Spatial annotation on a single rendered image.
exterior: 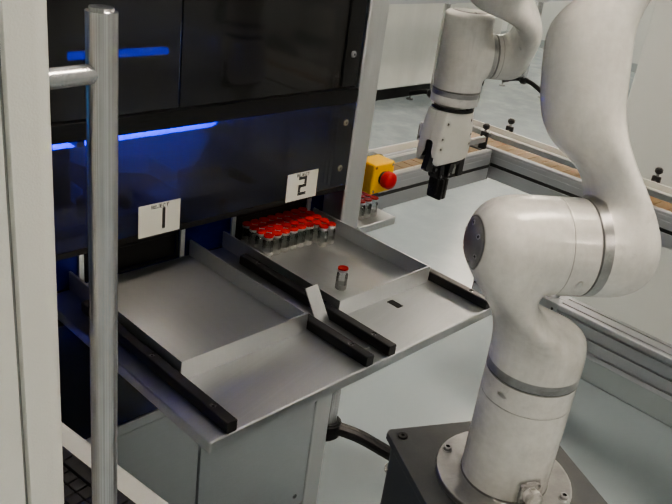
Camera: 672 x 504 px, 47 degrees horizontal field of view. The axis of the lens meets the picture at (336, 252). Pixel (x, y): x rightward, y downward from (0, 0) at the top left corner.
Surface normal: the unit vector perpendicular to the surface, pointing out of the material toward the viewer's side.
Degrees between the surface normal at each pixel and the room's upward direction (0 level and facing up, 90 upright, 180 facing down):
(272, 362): 0
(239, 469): 90
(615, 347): 90
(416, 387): 0
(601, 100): 74
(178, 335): 0
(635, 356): 90
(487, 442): 90
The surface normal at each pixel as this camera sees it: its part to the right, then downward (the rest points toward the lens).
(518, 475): -0.04, 0.43
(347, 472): 0.12, -0.90
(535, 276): 0.20, 0.48
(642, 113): -0.70, 0.22
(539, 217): 0.14, -0.54
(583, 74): -0.36, 0.13
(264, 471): 0.70, 0.38
